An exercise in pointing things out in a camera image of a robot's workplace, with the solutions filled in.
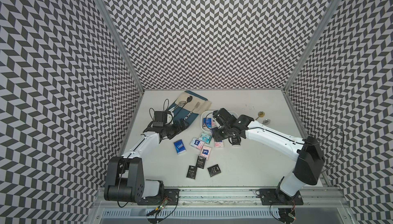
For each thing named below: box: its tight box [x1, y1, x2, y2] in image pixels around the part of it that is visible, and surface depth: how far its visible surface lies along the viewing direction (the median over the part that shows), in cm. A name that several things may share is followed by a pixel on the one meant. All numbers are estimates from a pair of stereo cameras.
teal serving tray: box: [168, 90, 209, 126], surface depth 107 cm
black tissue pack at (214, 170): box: [207, 164, 222, 177], surface depth 81 cm
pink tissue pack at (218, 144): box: [214, 141, 224, 148], surface depth 90 cm
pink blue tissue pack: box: [189, 137, 205, 150], surface depth 90 cm
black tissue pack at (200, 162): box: [195, 155, 207, 170], surface depth 82 cm
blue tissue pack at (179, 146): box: [173, 139, 187, 155], surface depth 88 cm
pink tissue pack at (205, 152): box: [200, 145, 212, 161], surface depth 86 cm
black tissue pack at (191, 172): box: [186, 165, 198, 180], surface depth 80 cm
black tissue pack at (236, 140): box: [232, 135, 242, 146], surface depth 91 cm
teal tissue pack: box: [198, 132, 213, 145], surface depth 92 cm
